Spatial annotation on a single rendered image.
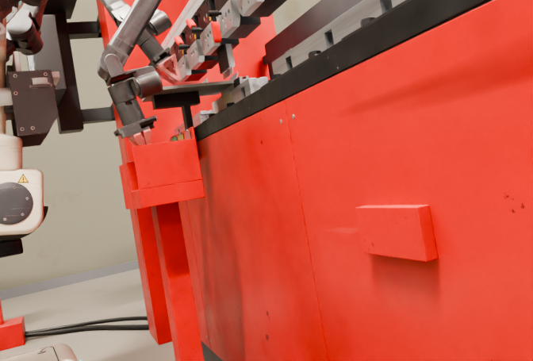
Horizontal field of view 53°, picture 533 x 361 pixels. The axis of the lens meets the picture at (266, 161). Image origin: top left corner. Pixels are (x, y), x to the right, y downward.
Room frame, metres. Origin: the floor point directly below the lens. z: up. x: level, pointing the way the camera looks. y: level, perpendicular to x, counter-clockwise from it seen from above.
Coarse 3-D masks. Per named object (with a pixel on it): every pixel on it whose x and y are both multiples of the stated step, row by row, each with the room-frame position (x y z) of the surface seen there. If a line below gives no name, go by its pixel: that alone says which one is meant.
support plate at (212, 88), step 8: (232, 80) 1.66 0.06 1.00; (168, 88) 1.58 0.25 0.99; (176, 88) 1.59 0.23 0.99; (184, 88) 1.61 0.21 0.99; (192, 88) 1.63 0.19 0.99; (200, 88) 1.65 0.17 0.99; (208, 88) 1.68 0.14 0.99; (216, 88) 1.70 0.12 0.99; (224, 88) 1.73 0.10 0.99; (152, 96) 1.65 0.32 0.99
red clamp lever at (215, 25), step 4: (208, 12) 1.57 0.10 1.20; (212, 12) 1.57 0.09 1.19; (216, 12) 1.57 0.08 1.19; (220, 12) 1.58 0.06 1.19; (212, 16) 1.57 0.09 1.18; (216, 16) 1.58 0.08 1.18; (212, 20) 1.58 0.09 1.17; (216, 20) 1.58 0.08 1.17; (212, 24) 1.57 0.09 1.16; (216, 24) 1.57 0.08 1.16; (212, 28) 1.58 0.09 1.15; (216, 28) 1.57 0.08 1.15; (216, 32) 1.57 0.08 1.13; (216, 36) 1.57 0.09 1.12; (220, 36) 1.58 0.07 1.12; (216, 40) 1.57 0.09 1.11; (220, 40) 1.58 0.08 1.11
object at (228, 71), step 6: (222, 48) 1.73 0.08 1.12; (228, 48) 1.70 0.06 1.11; (222, 54) 1.74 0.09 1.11; (228, 54) 1.70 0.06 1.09; (222, 60) 1.75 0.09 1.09; (228, 60) 1.70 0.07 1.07; (222, 66) 1.76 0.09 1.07; (228, 66) 1.70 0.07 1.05; (234, 66) 1.71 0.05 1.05; (222, 72) 1.78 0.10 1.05; (228, 72) 1.74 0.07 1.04
